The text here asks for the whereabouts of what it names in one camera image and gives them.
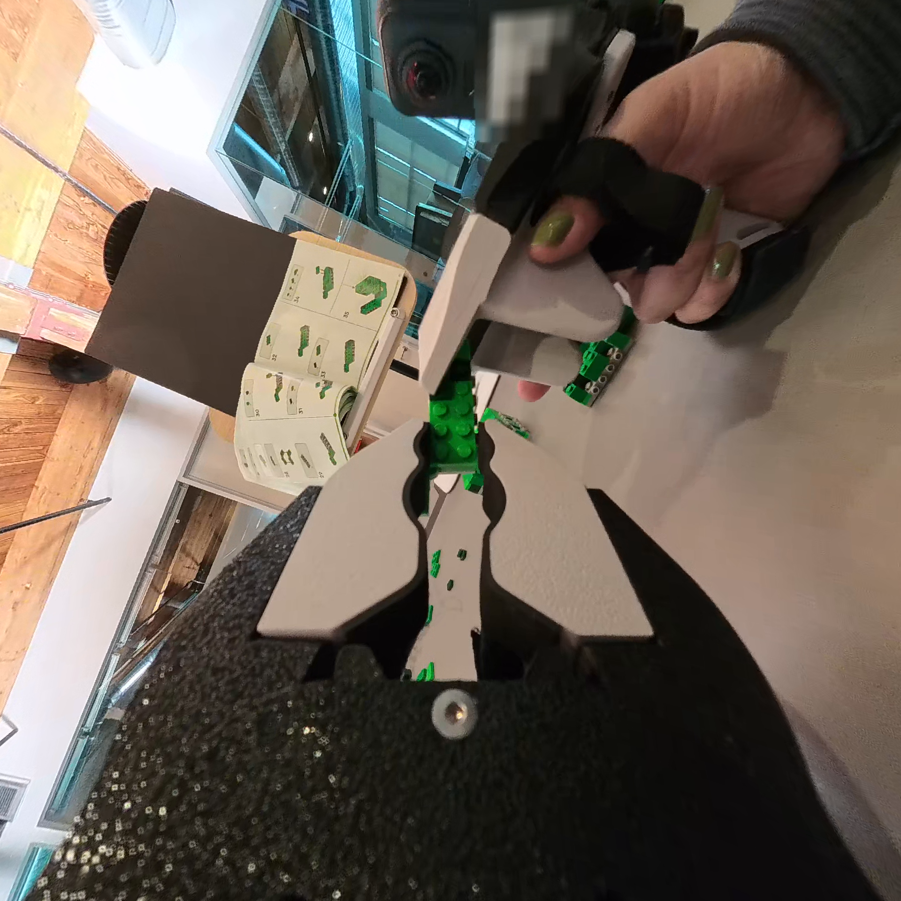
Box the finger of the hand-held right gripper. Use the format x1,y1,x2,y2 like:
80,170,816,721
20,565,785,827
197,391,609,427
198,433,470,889
419,213,512,393
470,243,627,382

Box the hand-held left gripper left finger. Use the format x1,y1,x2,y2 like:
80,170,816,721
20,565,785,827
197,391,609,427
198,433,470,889
255,421,433,680

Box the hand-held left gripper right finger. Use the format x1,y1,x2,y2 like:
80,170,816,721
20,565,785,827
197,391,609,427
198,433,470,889
479,428,657,681

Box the wide green studded plate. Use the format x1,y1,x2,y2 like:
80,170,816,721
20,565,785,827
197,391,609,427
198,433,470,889
426,379,488,495

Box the person's right forearm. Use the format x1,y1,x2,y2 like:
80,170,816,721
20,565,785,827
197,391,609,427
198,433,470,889
693,0,901,159

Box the person's right hand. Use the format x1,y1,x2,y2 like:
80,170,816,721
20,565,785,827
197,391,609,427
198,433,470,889
521,48,846,404

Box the large green brick model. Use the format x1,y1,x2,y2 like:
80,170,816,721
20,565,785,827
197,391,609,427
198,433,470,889
562,308,639,411

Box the scattered small green bricks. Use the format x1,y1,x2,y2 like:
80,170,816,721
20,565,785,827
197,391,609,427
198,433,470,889
414,545,470,685

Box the green brick piece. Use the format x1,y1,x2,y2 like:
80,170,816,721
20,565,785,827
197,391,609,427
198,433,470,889
484,406,530,442

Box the open instruction booklet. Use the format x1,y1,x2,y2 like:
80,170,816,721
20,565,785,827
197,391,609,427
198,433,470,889
234,238,409,495

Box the glass partition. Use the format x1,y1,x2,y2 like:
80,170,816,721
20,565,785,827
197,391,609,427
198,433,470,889
206,0,494,283

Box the dark rectangular panel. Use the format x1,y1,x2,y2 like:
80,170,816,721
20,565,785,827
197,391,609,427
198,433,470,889
84,186,300,416

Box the thin black rod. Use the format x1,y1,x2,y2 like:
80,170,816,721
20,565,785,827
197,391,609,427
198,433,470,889
0,496,114,536

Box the black round base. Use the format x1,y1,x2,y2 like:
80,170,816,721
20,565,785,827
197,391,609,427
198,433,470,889
47,350,114,385

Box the black round roller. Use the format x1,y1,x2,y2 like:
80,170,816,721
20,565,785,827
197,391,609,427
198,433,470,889
103,199,149,287

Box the white round fixture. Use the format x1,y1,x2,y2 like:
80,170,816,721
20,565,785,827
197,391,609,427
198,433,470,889
88,0,177,70

